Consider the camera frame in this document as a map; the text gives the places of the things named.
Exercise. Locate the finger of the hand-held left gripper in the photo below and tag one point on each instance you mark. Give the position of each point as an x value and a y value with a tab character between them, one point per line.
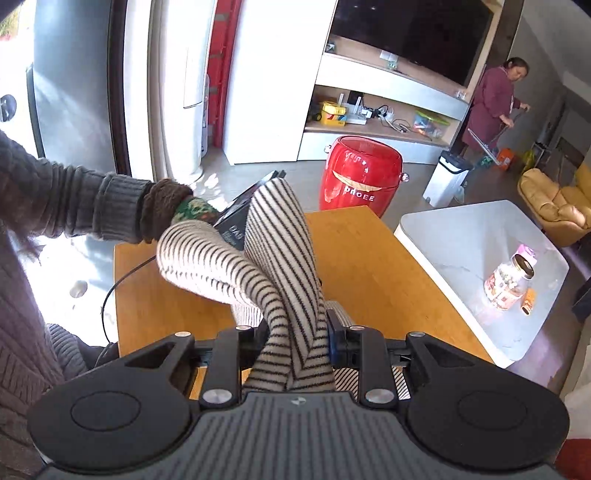
270	179

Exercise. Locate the small orange packet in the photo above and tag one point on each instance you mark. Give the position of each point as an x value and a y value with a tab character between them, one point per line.
529	301

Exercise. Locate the white standing air conditioner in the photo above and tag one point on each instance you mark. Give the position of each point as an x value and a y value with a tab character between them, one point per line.
184	92

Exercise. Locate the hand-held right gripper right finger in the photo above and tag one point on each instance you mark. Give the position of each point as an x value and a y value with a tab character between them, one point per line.
335	339

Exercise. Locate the white marble coffee table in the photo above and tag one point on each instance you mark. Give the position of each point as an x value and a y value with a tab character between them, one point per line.
461	258

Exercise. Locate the person's grey sweater body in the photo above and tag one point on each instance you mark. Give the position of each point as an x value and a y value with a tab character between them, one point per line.
23	346

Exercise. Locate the person's left forearm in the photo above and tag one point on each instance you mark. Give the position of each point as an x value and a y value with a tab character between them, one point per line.
92	203

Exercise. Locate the red door frame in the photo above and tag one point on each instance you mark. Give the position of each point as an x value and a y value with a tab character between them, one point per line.
221	69

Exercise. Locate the white wooden tv cabinet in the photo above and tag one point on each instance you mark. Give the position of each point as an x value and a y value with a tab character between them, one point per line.
369	74

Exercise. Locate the yellow toy box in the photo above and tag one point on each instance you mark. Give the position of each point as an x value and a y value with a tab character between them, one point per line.
333	114

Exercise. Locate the yellow leather armchair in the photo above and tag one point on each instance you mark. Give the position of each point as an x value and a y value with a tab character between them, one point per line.
558	207

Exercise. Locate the red drum-shaped stool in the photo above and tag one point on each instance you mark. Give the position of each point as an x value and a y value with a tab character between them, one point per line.
360	175

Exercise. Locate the clear plastic storage box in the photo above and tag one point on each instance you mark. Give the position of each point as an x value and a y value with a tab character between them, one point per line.
430	124

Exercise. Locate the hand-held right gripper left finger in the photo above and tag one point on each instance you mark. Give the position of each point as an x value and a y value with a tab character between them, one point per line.
231	353

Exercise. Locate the white router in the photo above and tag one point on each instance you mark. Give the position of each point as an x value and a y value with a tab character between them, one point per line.
354	115

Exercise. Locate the grey striped garment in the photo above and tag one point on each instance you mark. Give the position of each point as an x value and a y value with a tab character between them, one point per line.
277	258

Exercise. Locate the black television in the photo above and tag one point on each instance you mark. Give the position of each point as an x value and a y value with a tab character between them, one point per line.
415	32

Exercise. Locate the mop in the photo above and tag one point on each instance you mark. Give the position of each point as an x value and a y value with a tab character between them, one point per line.
482	147

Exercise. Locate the clear snack jar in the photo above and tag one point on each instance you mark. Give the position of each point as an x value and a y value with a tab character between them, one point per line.
508	284

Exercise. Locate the white trash bin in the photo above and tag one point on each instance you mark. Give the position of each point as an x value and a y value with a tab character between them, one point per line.
445	177

